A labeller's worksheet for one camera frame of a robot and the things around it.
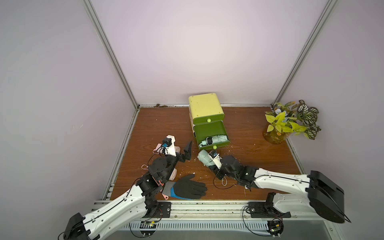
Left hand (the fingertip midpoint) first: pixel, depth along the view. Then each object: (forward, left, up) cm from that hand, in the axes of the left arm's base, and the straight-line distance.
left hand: (184, 140), depth 70 cm
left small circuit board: (-32, +18, -29) cm, 47 cm away
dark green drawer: (+17, -9, -17) cm, 26 cm away
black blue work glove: (-15, +1, -25) cm, 29 cm away
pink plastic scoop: (-19, +11, -26) cm, 34 cm away
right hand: (-3, -14, -18) cm, 23 cm away
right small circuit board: (-31, -44, -27) cm, 60 cm away
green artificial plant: (+17, -55, -2) cm, 58 cm away
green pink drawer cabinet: (+29, -10, -5) cm, 31 cm away
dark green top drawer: (+20, -16, -7) cm, 27 cm away
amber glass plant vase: (+15, -56, -19) cm, 61 cm away
